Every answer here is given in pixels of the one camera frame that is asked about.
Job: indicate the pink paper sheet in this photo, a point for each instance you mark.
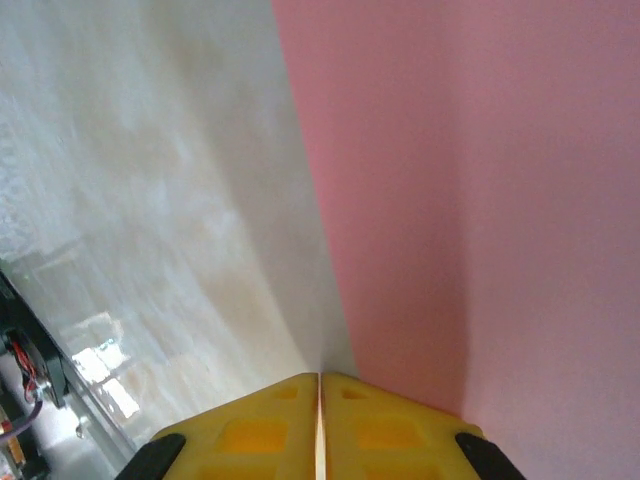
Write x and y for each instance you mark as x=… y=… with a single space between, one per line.
x=475 y=200

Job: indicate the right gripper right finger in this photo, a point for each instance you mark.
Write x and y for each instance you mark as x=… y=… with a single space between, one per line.
x=395 y=435

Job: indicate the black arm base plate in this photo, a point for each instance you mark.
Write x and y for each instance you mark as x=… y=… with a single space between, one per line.
x=50 y=360

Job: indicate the aluminium mounting rail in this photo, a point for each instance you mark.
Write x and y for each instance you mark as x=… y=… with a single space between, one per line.
x=65 y=450

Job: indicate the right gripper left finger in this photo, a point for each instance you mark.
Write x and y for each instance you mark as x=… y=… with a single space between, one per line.
x=250 y=435

